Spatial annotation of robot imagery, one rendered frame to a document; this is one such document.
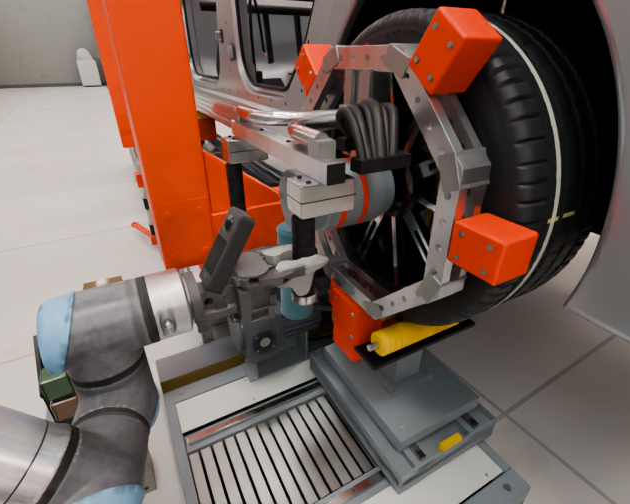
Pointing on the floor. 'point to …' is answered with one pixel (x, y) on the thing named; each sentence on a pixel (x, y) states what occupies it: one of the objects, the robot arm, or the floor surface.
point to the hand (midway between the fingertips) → (314, 252)
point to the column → (149, 475)
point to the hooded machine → (88, 69)
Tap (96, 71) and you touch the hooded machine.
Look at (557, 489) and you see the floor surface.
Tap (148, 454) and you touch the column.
